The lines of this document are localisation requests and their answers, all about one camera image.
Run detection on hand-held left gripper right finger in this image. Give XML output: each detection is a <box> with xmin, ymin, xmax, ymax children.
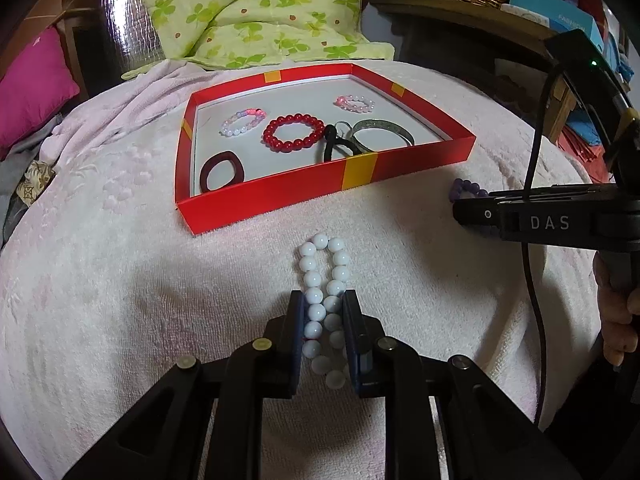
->
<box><xmin>341</xmin><ymin>289</ymin><xmax>583</xmax><ymax>480</ymax></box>

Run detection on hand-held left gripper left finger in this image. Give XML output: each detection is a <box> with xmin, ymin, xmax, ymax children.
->
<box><xmin>62</xmin><ymin>289</ymin><xmax>307</xmax><ymax>480</ymax></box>

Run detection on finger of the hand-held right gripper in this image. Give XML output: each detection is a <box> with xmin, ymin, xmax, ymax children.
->
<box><xmin>452</xmin><ymin>185</ymin><xmax>601</xmax><ymax>251</ymax></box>

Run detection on white bead bracelet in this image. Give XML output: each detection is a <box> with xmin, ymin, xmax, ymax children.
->
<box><xmin>298</xmin><ymin>234</ymin><xmax>352</xmax><ymax>390</ymax></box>

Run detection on purple bead bracelet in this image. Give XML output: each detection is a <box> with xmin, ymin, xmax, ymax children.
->
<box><xmin>451</xmin><ymin>177</ymin><xmax>502</xmax><ymax>240</ymax></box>

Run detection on red cardboard box tray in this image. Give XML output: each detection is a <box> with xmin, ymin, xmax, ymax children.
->
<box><xmin>175</xmin><ymin>62</ymin><xmax>476</xmax><ymax>236</ymax></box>

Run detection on silver bangle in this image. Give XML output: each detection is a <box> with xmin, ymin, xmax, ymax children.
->
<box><xmin>347</xmin><ymin>118</ymin><xmax>416</xmax><ymax>153</ymax></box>

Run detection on dark red bangle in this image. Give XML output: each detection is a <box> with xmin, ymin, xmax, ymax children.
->
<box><xmin>200</xmin><ymin>150</ymin><xmax>246</xmax><ymax>194</ymax></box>

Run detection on black hair tie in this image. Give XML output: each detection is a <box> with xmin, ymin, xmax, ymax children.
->
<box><xmin>320</xmin><ymin>122</ymin><xmax>373</xmax><ymax>163</ymax></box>

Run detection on pink bead bracelet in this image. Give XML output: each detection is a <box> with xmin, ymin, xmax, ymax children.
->
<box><xmin>335</xmin><ymin>94</ymin><xmax>376</xmax><ymax>113</ymax></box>

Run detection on red bead bracelet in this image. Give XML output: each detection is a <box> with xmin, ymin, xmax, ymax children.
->
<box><xmin>263</xmin><ymin>114</ymin><xmax>326</xmax><ymax>153</ymax></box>

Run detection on pastel bead bracelet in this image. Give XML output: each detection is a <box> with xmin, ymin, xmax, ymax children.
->
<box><xmin>220</xmin><ymin>106</ymin><xmax>264</xmax><ymax>137</ymax></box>

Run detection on person's right hand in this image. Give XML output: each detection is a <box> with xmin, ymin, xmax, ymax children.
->
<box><xmin>594</xmin><ymin>252</ymin><xmax>640</xmax><ymax>367</ymax></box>

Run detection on teal cardboard box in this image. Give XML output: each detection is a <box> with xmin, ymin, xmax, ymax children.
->
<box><xmin>507</xmin><ymin>0</ymin><xmax>603</xmax><ymax>46</ymax></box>

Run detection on white floral tissue box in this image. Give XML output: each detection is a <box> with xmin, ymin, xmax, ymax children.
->
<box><xmin>500</xmin><ymin>4</ymin><xmax>551</xmax><ymax>28</ymax></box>

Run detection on wooden side table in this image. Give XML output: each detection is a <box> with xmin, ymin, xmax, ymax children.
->
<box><xmin>367</xmin><ymin>0</ymin><xmax>626</xmax><ymax>171</ymax></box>

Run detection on small patterned cushion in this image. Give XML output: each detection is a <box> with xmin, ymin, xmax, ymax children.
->
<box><xmin>15</xmin><ymin>160</ymin><xmax>57</xmax><ymax>206</ymax></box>

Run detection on grey blanket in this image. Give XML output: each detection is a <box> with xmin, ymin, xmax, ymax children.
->
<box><xmin>0</xmin><ymin>110</ymin><xmax>66</xmax><ymax>251</ymax></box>

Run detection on green clover quilt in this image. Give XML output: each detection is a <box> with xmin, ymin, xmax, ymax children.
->
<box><xmin>120</xmin><ymin>0</ymin><xmax>396</xmax><ymax>81</ymax></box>

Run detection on silver foil panel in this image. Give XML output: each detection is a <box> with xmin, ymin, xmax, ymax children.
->
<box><xmin>100</xmin><ymin>0</ymin><xmax>166</xmax><ymax>73</ymax></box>

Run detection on magenta pillow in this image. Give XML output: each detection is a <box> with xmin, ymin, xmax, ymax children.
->
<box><xmin>0</xmin><ymin>25</ymin><xmax>81</xmax><ymax>148</ymax></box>

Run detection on black cable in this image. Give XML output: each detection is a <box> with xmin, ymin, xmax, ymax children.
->
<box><xmin>520</xmin><ymin>62</ymin><xmax>566</xmax><ymax>426</ymax></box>

